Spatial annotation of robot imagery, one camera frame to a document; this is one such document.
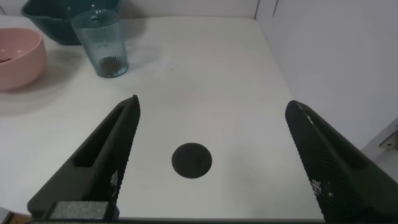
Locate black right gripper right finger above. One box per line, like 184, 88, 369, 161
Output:
284, 100, 398, 224

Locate black round disc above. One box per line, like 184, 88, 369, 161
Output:
171, 142, 213, 179

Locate pink round bowl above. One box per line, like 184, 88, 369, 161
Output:
0, 27, 48, 91

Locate blue ribbed transparent cup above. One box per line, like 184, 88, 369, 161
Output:
70, 9, 129, 78

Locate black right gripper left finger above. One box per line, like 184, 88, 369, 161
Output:
27, 95, 141, 220

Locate teal square basin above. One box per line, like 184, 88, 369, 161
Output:
20, 0, 121, 46

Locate metal corner bracket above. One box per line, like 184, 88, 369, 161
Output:
378, 117, 398, 150

